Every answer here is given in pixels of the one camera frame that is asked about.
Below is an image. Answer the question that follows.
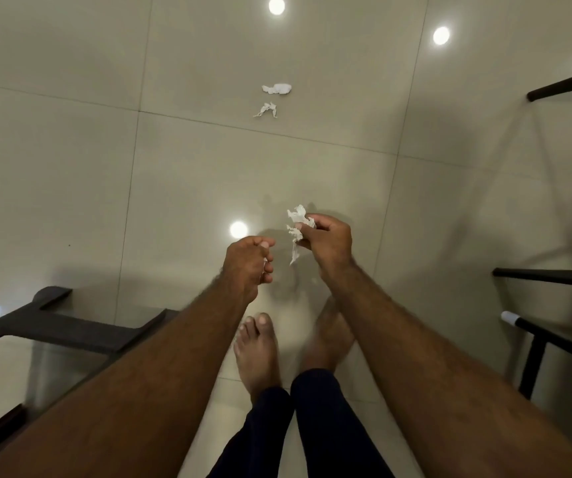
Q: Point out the person's right hand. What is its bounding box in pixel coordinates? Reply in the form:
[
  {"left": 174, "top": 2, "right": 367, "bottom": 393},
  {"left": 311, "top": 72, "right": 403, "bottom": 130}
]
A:
[{"left": 294, "top": 214, "right": 354, "bottom": 270}]

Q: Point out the person's left hand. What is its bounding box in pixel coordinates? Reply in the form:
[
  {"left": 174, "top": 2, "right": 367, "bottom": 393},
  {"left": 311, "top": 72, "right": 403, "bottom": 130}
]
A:
[{"left": 222, "top": 236, "right": 276, "bottom": 304}]

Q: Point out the white tissue paper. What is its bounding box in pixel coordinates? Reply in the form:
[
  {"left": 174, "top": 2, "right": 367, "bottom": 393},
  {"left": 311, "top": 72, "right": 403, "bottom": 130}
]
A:
[{"left": 286, "top": 204, "right": 316, "bottom": 266}]

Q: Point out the person's left forearm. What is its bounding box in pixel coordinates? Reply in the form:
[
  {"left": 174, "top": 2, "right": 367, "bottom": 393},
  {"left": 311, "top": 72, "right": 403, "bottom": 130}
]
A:
[{"left": 0, "top": 271, "right": 250, "bottom": 478}]

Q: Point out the person's right forearm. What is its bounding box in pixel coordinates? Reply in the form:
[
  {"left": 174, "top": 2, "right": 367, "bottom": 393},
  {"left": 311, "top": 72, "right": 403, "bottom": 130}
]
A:
[{"left": 316, "top": 258, "right": 572, "bottom": 478}]

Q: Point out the person's right foot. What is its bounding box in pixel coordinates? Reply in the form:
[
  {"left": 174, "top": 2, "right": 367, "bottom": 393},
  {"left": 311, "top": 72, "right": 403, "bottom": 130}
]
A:
[{"left": 300, "top": 296, "right": 356, "bottom": 374}]

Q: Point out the person's foot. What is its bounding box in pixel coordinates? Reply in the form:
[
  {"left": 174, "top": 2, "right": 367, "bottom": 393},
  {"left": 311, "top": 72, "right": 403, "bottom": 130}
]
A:
[
  {"left": 300, "top": 296, "right": 356, "bottom": 374},
  {"left": 233, "top": 313, "right": 283, "bottom": 405}
]

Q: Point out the person's left foot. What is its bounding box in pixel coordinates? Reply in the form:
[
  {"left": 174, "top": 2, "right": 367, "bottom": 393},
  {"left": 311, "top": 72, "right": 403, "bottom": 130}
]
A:
[{"left": 233, "top": 313, "right": 283, "bottom": 405}]

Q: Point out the person's dark trouser right leg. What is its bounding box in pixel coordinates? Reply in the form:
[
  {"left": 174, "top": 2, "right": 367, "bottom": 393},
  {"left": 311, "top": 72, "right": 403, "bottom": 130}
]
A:
[{"left": 290, "top": 368, "right": 395, "bottom": 478}]

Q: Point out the person's dark trouser leg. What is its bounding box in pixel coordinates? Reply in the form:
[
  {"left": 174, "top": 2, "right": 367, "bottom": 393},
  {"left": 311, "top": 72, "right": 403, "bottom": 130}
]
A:
[
  {"left": 290, "top": 368, "right": 395, "bottom": 478},
  {"left": 207, "top": 386, "right": 297, "bottom": 478}
]

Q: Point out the person's dark trouser left leg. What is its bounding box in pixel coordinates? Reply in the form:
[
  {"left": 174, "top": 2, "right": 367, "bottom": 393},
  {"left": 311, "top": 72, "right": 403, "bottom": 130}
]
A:
[{"left": 207, "top": 386, "right": 297, "bottom": 478}]

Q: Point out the dark glass-top table frame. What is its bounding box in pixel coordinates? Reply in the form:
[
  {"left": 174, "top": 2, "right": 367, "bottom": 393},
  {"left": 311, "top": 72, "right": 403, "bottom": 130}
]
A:
[{"left": 0, "top": 287, "right": 181, "bottom": 463}]

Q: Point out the black metal rack frame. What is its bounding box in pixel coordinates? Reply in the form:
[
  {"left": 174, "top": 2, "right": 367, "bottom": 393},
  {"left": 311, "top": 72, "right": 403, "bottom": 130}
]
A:
[{"left": 492, "top": 65, "right": 572, "bottom": 400}]

